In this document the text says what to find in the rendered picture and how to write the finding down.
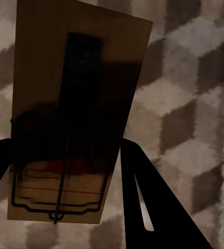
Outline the mousetrap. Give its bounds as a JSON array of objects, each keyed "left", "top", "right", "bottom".
[{"left": 7, "top": 0, "right": 154, "bottom": 225}]

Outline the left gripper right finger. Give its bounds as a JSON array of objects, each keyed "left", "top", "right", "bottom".
[{"left": 120, "top": 138, "right": 213, "bottom": 249}]

